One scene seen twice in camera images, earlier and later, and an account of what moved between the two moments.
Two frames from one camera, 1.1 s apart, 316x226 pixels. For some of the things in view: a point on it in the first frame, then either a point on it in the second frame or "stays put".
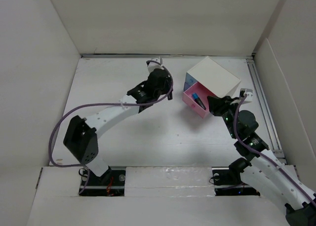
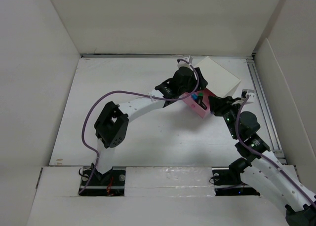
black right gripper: [219, 103] stays put
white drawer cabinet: [213, 76] stays put
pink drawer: [195, 98] stays put
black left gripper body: [166, 89] to [191, 86]
